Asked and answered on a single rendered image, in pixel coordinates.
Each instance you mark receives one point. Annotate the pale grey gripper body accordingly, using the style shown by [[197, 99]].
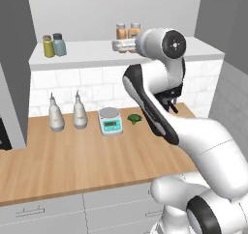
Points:
[[166, 102]]

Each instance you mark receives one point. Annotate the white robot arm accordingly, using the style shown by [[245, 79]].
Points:
[[206, 141]]

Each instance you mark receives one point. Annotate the white condiment bottle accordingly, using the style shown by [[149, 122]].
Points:
[[56, 117], [80, 113]]

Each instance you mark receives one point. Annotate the white cabinet shelf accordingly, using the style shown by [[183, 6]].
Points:
[[84, 55]]

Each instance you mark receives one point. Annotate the grey cabinet door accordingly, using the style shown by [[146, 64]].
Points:
[[14, 67], [223, 22]]

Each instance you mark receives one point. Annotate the blue-grey shaker bottle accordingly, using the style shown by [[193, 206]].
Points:
[[59, 46]]

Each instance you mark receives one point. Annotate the yellow-green shaker bottle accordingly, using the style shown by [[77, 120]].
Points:
[[48, 48]]

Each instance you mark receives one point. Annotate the green broccoli floret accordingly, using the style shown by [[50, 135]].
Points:
[[134, 118]]

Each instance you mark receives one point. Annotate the white kitchen scale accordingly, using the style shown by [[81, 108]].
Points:
[[110, 122]]

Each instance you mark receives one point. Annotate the white egg carton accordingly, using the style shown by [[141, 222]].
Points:
[[123, 45]]

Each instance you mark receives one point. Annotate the orange jar with grey lid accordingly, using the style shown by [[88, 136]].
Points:
[[133, 31], [121, 32]]

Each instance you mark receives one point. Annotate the grey drawer front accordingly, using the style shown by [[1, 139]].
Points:
[[119, 209], [42, 217]]

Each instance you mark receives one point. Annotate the black appliance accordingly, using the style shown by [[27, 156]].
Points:
[[4, 136]]

